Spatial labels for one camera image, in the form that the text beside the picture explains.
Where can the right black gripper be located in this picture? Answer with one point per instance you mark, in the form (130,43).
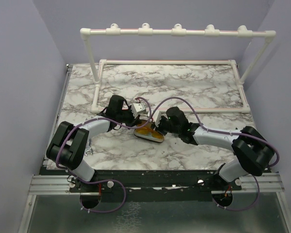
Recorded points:
(159,129)

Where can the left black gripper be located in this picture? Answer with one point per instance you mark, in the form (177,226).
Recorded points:
(134,121)

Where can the black glasses case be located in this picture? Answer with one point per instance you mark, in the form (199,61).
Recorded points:
(149,138)

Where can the orange plastic sunglasses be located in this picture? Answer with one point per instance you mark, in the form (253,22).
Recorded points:
(146,131)

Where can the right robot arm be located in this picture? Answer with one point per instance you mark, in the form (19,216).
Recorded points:
(252,151)

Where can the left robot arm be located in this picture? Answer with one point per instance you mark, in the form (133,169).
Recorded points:
(69,143)

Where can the silver wrench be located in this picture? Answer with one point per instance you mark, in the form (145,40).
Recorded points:
(88,148)

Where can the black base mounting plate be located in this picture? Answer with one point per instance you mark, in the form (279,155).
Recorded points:
(113,186)

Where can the white PVC pipe rack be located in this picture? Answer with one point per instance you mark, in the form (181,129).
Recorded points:
(178,31)

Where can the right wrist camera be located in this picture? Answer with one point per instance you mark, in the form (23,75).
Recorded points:
(155,117)

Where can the aluminium extrusion rail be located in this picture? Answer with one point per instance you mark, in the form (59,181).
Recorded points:
(44,185)

